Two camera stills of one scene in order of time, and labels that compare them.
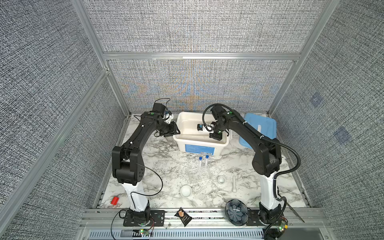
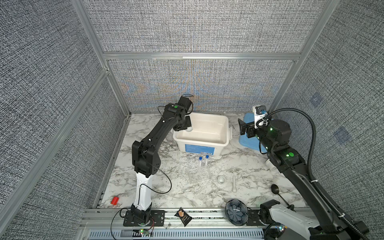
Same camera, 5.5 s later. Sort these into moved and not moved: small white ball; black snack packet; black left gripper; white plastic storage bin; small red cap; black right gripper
Moved: black right gripper; black left gripper
Not moved: black snack packet; small white ball; white plastic storage bin; small red cap
